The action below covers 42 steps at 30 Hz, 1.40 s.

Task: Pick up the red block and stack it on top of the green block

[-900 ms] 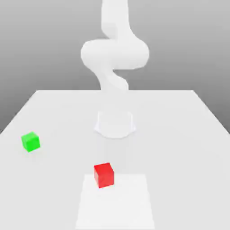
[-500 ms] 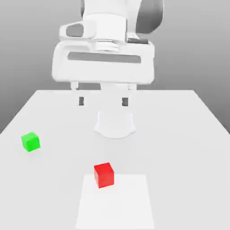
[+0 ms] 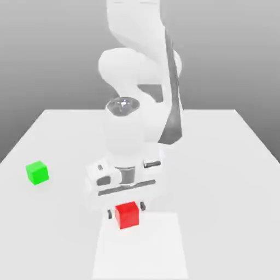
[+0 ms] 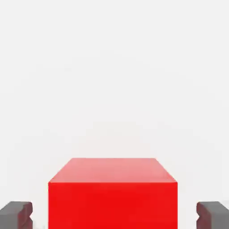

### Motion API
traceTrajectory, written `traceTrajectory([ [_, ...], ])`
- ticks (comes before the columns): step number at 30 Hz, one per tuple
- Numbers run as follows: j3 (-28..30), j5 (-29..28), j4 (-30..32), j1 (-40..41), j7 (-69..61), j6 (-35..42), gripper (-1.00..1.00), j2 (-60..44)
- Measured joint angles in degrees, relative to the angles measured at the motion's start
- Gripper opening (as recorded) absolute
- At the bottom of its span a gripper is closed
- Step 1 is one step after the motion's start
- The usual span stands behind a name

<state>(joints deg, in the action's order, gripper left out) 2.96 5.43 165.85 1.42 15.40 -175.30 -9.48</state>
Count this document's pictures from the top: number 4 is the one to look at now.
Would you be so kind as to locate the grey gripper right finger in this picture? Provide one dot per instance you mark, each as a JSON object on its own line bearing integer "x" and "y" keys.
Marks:
{"x": 214, "y": 216}

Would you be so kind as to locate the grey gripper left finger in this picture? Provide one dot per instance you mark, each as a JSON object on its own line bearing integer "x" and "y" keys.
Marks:
{"x": 12, "y": 216}

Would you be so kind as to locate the small red cube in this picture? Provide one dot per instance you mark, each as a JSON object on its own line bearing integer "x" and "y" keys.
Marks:
{"x": 112, "y": 202}

